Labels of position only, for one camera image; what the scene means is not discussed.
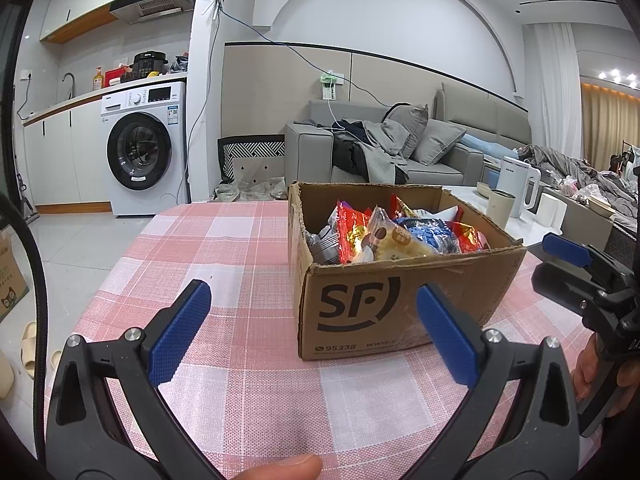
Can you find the bed with grey bedding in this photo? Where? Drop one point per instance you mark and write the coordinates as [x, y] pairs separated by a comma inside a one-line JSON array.
[[590, 175]]

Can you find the pale yellow bread packet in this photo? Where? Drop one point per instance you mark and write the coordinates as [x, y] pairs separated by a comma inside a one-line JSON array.
[[390, 237]]

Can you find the grey sofa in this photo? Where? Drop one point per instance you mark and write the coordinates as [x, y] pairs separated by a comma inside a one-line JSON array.
[[310, 150]]

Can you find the square grey cushion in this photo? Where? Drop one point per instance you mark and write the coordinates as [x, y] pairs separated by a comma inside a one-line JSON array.
[[440, 142]]

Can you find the black patterned stool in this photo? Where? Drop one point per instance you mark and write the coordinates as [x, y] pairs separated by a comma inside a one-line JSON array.
[[255, 152]]

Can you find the kitchen faucet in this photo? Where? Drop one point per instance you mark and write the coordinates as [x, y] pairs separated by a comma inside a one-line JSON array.
[[73, 87]]

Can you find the white upper cabinets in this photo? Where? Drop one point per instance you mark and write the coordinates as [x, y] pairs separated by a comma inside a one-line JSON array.
[[75, 5]]

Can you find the red striped noodle packet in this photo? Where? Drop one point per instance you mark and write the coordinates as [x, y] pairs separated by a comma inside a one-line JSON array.
[[400, 205]]

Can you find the wall socket with charger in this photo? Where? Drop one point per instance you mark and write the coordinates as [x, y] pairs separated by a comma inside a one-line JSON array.
[[330, 87]]

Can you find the grey floor cloth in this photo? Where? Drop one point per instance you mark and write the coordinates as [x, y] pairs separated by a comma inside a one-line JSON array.
[[250, 190]]

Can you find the white paper roll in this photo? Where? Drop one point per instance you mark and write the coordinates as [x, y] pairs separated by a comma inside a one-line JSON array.
[[550, 210]]

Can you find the tan curtain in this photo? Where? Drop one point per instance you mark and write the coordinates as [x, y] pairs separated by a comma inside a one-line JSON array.
[[610, 120]]

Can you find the small white red snack packet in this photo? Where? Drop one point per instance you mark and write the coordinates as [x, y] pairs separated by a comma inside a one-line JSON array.
[[435, 214]]

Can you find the range hood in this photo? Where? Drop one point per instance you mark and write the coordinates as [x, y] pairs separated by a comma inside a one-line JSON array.
[[155, 5]]

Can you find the light blue pillow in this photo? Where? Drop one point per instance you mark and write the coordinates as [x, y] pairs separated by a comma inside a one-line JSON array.
[[485, 147]]

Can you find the person's left hand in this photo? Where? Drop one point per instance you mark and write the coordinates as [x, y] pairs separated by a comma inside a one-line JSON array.
[[285, 470]]

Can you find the printed floor cardboard box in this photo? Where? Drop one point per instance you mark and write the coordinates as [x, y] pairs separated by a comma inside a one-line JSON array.
[[10, 280]]

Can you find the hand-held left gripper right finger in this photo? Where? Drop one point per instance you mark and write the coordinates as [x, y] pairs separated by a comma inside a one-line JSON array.
[[447, 335]]

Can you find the grey stick mop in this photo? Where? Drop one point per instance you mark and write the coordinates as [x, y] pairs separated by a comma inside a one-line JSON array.
[[31, 214]]

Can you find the red orange snack packet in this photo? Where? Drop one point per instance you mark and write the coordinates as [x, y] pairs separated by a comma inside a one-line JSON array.
[[467, 237]]

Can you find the black garment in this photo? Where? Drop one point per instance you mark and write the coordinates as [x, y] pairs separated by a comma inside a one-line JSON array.
[[345, 152]]

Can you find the blue snack packet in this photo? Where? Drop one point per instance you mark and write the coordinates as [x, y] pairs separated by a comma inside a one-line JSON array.
[[430, 235]]

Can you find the white sheer curtain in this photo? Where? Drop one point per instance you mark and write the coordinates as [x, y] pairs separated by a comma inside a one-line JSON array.
[[555, 85]]

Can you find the pink plaid tablecloth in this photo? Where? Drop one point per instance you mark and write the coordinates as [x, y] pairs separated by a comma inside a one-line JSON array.
[[225, 240]]

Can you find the brown cardboard box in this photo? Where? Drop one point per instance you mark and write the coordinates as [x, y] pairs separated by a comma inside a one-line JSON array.
[[360, 310]]

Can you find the beige tumbler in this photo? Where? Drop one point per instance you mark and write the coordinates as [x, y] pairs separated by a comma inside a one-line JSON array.
[[500, 207]]

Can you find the person's right hand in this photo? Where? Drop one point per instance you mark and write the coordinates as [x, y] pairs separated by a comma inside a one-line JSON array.
[[585, 367]]

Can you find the black pressure cooker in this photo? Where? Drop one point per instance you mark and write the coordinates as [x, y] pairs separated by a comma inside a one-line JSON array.
[[150, 64]]

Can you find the yellow bottle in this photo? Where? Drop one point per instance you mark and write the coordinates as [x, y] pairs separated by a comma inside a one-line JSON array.
[[98, 82]]

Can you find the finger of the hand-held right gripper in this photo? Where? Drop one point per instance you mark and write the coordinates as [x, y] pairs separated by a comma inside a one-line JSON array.
[[560, 285], [565, 251]]

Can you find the white lower kitchen cabinets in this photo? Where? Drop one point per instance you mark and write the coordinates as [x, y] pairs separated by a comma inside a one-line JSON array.
[[65, 160]]

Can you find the white electric kettle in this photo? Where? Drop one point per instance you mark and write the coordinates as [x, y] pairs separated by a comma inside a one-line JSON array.
[[515, 185]]

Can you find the white washing machine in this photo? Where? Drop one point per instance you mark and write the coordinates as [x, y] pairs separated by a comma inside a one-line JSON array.
[[145, 150]]

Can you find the tall grey cushion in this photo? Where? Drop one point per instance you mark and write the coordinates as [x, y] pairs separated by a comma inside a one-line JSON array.
[[410, 125]]

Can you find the white marble side table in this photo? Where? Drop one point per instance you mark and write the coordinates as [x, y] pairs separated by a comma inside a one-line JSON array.
[[520, 232]]

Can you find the grey coat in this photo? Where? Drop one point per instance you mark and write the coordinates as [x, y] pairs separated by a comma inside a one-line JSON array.
[[380, 160]]

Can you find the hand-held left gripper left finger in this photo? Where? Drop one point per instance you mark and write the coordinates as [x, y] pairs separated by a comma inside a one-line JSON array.
[[180, 330]]

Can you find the beige bowl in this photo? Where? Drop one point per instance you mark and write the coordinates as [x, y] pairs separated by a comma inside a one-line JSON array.
[[484, 189]]

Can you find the red box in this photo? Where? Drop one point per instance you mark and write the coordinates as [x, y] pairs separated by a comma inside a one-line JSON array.
[[115, 76]]

